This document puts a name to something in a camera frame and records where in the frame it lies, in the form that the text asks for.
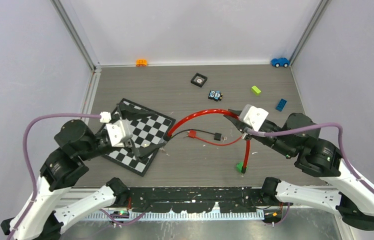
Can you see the orange toy car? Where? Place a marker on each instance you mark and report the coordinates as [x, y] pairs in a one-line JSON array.
[[141, 63]]

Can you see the blue owl toy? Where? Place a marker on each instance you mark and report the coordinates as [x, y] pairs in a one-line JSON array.
[[215, 95]]

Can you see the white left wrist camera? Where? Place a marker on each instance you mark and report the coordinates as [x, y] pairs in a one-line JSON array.
[[119, 133]]

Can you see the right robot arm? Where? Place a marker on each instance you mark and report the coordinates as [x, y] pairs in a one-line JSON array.
[[352, 196]]

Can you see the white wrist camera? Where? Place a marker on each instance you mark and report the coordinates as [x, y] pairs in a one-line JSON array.
[[119, 133], [253, 117]]

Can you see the blue toy car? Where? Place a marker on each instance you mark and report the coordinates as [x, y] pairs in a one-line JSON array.
[[280, 62]]

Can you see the black square framed box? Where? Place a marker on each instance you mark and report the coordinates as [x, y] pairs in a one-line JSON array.
[[199, 80]]

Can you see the red cable lock chrome cylinder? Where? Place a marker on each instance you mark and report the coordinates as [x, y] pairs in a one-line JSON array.
[[216, 111]]

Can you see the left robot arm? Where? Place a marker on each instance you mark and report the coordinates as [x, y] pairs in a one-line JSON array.
[[40, 219]]

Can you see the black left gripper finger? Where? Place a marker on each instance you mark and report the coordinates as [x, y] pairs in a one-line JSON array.
[[142, 152], [129, 111]]

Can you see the blue lego brick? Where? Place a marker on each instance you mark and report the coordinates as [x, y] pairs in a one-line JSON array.
[[281, 105]]

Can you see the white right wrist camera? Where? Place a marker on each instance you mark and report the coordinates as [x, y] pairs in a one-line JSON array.
[[253, 117]]

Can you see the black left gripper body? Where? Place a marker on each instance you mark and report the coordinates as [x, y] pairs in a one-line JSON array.
[[105, 141]]

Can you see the small red cable padlock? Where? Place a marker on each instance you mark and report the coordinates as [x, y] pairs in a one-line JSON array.
[[211, 140]]

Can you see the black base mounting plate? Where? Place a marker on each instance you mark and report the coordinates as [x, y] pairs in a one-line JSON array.
[[239, 199]]

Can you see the small black cable padlock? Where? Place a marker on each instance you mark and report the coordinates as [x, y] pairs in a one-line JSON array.
[[216, 135]]

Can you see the dark green cube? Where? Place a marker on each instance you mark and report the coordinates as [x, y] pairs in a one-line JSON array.
[[239, 167]]

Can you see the lime green block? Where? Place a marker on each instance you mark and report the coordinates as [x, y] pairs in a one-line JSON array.
[[256, 90]]

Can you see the black white checkerboard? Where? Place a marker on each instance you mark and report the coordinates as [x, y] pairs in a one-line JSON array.
[[149, 130]]

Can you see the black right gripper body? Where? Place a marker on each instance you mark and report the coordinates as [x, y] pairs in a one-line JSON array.
[[273, 140]]

